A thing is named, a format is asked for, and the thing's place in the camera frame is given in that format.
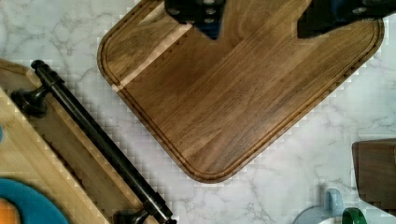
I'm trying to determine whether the light blue mug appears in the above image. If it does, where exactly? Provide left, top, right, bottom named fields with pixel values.
left=292, top=189, right=344, bottom=224

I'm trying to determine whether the green mug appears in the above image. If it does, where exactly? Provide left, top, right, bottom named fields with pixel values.
left=342, top=207, right=368, bottom=224

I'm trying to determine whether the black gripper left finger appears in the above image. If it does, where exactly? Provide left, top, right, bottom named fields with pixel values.
left=164, top=0, right=226, bottom=40

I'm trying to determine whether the dark wooden cutting board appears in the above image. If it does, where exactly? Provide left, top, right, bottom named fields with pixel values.
left=98, top=0, right=384, bottom=183

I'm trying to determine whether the blue plate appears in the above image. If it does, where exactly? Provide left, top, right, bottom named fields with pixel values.
left=0, top=178, right=69, bottom=224

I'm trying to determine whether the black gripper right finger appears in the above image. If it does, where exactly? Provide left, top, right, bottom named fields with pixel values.
left=297, top=0, right=396, bottom=38

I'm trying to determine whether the orange fruit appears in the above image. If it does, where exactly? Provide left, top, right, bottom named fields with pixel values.
left=0, top=199, right=21, bottom=224

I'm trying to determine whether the dark wooden block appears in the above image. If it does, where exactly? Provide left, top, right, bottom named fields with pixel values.
left=352, top=138, right=396, bottom=216

